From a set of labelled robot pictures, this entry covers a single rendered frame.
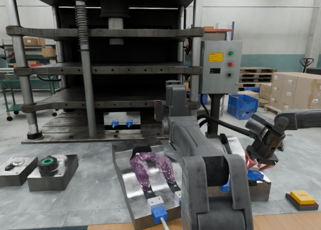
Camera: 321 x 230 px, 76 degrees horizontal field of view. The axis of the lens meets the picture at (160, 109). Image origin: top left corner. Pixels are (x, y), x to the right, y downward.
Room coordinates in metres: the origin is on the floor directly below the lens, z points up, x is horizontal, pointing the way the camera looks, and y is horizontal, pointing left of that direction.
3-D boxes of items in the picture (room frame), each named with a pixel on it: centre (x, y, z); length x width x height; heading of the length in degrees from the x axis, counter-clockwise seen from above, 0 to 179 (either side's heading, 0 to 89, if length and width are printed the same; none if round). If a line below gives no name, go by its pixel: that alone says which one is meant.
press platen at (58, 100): (1.79, 0.35, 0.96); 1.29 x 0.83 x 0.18; 94
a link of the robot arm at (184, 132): (0.37, -0.07, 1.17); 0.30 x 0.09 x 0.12; 6
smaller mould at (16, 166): (0.88, 0.71, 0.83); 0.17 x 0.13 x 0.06; 4
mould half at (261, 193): (0.95, -0.30, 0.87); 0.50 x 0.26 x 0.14; 4
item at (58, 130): (1.78, 0.36, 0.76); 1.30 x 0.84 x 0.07; 94
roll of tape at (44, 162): (0.84, 0.52, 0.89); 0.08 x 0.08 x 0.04
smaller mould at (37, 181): (0.87, 0.51, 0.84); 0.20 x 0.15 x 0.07; 4
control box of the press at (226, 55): (1.66, -0.46, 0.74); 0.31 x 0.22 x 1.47; 94
